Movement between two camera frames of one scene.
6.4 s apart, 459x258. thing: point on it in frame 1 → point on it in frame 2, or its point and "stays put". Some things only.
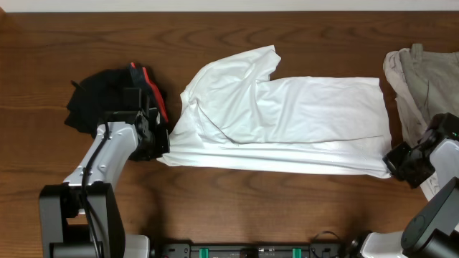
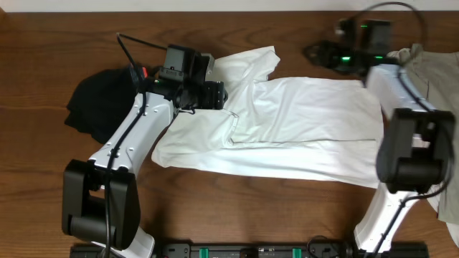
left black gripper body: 160,142 → 133,75
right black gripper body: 412,165 → 337,59
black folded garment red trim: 102,92 stays put
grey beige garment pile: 425,82 stays put
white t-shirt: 232,115 stays put
